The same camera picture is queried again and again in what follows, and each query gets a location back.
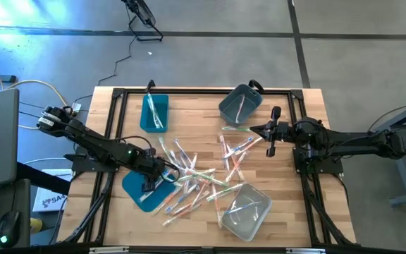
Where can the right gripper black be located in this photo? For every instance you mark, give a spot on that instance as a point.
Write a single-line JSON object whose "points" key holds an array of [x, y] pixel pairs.
{"points": [[284, 132]]}

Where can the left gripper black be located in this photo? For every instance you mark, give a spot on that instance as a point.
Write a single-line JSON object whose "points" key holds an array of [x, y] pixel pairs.
{"points": [[152, 169]]}

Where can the green toothbrush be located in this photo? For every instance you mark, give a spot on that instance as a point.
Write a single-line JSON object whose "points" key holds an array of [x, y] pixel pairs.
{"points": [[234, 129], [211, 179], [176, 182], [224, 192], [151, 104], [159, 123], [166, 150], [196, 174]]}

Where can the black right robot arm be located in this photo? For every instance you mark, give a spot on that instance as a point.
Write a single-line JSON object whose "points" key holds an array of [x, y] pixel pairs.
{"points": [[347, 143]]}

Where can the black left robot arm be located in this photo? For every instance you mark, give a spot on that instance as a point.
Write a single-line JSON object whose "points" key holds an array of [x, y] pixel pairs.
{"points": [[93, 143]]}

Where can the teal plastic lid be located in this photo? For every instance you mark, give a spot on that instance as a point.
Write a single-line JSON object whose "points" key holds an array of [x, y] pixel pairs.
{"points": [[132, 187]]}

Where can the dark grey plastic bin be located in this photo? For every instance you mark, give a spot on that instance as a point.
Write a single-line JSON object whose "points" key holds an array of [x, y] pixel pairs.
{"points": [[252, 102]]}

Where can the black table clamp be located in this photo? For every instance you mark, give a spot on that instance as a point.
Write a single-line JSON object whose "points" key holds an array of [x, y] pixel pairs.
{"points": [[150, 84], [256, 84]]}

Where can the teal plastic bin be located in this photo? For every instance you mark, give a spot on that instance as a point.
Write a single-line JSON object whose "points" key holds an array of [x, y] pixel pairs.
{"points": [[165, 106]]}

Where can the black diagonal beam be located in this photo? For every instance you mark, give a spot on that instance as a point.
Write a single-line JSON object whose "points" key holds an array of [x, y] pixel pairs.
{"points": [[44, 180]]}

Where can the white cardboard box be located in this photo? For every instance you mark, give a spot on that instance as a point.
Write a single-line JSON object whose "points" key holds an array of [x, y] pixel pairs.
{"points": [[48, 202]]}

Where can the small yellow object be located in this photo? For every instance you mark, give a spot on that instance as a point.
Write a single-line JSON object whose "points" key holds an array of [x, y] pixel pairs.
{"points": [[36, 225]]}

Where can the dark grey desk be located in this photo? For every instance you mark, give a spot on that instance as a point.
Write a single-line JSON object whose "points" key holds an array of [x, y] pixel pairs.
{"points": [[19, 197]]}

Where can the black computer mouse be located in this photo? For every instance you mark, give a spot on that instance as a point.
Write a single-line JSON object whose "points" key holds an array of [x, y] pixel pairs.
{"points": [[8, 229]]}

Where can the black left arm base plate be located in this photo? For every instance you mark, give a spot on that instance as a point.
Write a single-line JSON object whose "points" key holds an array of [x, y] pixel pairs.
{"points": [[93, 170]]}

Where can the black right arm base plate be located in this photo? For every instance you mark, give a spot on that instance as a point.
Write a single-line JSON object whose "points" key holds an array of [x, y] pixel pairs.
{"points": [[331, 167]]}

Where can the silver aluminium bracket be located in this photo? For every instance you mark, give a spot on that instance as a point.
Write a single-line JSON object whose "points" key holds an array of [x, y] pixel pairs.
{"points": [[305, 251], [108, 250]]}

